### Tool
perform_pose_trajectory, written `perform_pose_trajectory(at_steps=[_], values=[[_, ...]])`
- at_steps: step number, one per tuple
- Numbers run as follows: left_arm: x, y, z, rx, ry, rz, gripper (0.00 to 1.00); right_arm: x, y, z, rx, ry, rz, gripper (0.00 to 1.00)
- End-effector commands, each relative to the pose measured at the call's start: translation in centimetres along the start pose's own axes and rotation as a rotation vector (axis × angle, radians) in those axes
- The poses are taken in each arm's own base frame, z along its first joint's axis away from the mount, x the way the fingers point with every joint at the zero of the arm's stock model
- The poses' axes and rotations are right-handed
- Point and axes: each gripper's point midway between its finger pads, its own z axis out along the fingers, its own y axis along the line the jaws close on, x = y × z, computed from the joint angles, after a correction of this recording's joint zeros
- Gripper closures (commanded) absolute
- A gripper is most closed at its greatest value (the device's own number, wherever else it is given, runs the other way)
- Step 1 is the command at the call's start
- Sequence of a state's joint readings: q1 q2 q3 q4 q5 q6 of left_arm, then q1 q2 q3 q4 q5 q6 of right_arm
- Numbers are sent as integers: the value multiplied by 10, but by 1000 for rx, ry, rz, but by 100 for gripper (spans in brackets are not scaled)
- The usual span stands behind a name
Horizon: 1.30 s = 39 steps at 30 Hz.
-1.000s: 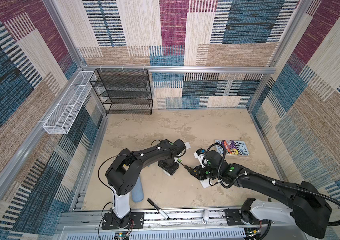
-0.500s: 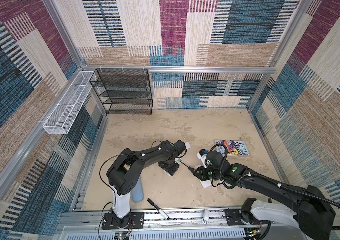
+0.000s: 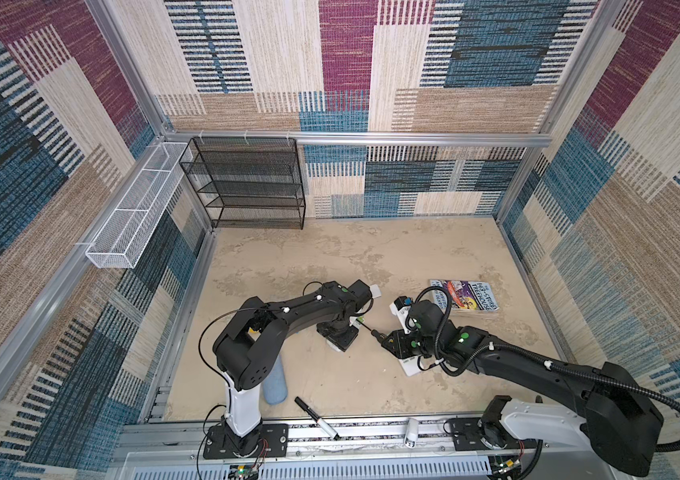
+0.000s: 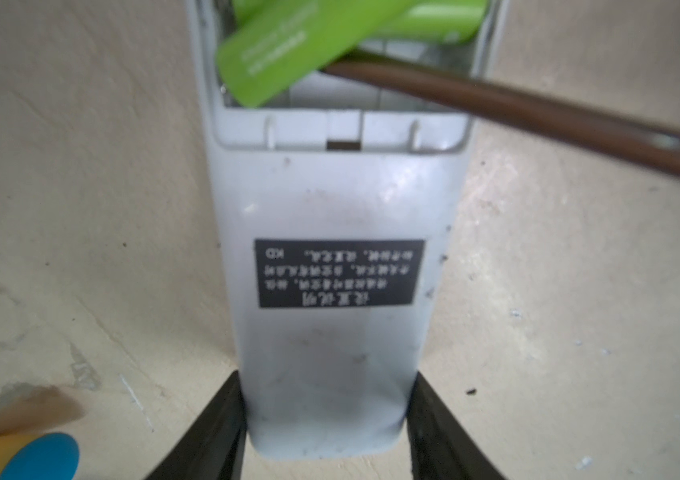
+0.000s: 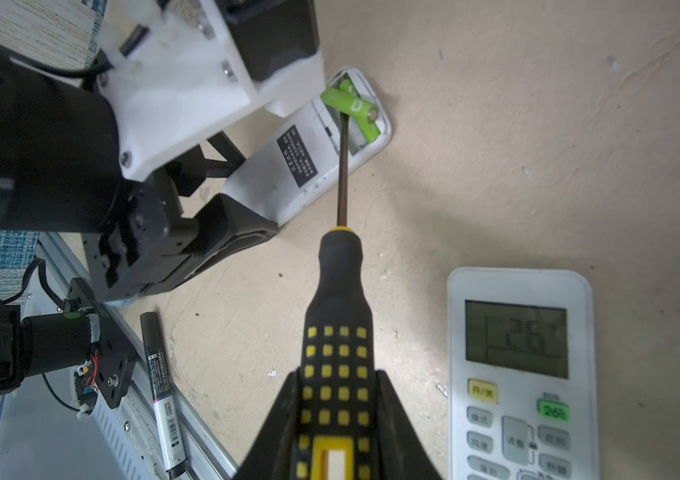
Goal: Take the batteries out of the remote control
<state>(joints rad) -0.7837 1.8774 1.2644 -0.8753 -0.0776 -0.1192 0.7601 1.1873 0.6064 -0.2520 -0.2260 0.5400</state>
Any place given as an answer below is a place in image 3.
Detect white cylinder on rail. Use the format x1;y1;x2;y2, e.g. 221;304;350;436
404;418;419;449

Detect aluminium front rail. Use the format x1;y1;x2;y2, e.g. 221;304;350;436
117;410;617;463

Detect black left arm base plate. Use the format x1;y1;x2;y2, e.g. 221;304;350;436
202;423;289;460

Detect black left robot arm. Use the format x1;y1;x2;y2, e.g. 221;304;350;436
212;280;374;455

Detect white air conditioner remote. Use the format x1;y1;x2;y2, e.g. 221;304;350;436
399;356;423;377

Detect black wire mesh shelf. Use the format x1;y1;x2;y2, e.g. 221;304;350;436
179;137;307;229

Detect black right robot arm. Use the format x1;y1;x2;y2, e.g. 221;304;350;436
375;297;664;477

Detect black marker pen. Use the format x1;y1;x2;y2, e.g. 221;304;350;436
294;396;341;441

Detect black corrugated cable conduit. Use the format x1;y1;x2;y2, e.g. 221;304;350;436
405;285;680;453

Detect blue grey glasses case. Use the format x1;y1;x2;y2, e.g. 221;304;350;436
262;356;288;405

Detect colourful magazine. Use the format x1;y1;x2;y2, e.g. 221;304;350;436
429;279;499;312

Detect white battery cover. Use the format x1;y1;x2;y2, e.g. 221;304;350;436
370;284;382;299

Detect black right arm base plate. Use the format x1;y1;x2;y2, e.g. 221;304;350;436
442;417;537;451

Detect white remote with red buttons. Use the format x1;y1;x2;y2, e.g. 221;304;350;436
326;317;359;352

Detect white wire mesh basket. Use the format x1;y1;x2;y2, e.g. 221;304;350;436
86;142;188;269

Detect black yellow screwdriver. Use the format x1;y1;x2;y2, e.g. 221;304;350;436
355;319;387;345

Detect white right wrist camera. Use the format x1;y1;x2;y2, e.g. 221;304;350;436
390;296;413;334

